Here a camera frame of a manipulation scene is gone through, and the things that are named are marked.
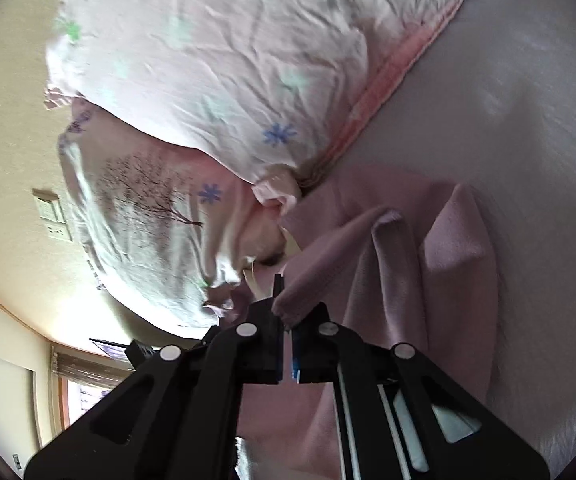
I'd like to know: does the window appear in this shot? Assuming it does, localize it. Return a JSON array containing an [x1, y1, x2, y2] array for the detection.
[[58, 377, 124, 433]]

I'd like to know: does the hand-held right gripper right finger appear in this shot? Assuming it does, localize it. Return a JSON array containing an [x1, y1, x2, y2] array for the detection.
[[291, 303, 551, 480]]

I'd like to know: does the white wall switch panel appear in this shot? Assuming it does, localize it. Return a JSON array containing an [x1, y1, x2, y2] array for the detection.
[[32, 188, 73, 242]]

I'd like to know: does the tree printed pillow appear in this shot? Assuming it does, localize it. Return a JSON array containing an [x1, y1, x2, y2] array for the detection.
[[57, 99, 289, 328]]

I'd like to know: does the pink cloth garment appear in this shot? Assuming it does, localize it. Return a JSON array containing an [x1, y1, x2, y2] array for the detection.
[[236, 162, 499, 480]]

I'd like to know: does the white floral pillow upper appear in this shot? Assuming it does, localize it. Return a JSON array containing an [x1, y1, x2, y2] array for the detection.
[[43, 0, 506, 211]]

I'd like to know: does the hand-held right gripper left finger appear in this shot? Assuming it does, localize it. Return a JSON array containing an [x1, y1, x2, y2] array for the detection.
[[24, 274, 285, 480]]

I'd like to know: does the window curtain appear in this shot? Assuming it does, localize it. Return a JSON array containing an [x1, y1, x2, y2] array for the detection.
[[50, 345, 139, 391]]

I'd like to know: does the grey bed sheet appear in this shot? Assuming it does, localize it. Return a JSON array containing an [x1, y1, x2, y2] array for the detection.
[[318, 0, 576, 480]]

